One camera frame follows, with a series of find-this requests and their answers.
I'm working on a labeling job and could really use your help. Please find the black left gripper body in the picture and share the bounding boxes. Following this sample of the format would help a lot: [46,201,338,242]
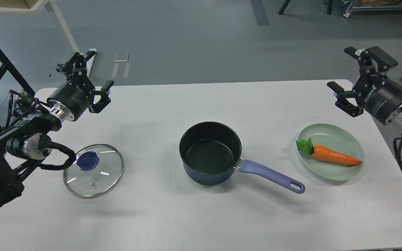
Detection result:
[46,77,94,121]

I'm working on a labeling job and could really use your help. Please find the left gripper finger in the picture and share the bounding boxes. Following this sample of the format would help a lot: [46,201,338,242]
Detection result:
[56,51,96,84]
[88,81,114,113]

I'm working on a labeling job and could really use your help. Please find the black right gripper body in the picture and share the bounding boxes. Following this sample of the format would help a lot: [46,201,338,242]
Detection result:
[353,74,402,124]

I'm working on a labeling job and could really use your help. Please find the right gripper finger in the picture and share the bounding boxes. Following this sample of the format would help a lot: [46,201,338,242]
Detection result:
[344,46,398,82]
[327,81,364,117]

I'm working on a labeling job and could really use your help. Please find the glass pot lid blue knob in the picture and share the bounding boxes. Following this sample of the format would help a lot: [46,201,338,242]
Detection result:
[63,144,124,198]

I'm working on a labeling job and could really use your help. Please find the blue saucepan purple handle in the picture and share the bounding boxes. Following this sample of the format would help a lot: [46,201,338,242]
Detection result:
[179,121,306,194]

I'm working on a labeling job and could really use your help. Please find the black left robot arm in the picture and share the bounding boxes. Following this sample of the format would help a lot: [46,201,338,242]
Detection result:
[0,50,114,207]

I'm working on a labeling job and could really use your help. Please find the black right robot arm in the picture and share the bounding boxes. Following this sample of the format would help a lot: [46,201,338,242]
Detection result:
[327,46,402,172]

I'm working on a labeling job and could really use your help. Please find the pale green plate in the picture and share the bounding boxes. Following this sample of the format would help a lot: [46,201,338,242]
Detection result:
[297,123,365,181]

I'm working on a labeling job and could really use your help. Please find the orange toy carrot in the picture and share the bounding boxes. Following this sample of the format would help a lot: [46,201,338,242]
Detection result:
[295,138,362,166]

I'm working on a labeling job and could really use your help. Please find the metal wheeled cart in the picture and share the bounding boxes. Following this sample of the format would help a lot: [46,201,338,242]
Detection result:
[340,0,402,18]

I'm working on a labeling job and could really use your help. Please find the black stand leg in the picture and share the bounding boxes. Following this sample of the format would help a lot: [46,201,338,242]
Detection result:
[278,0,291,15]

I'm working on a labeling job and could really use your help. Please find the white desk frame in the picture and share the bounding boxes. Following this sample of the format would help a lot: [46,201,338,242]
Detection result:
[0,0,97,90]

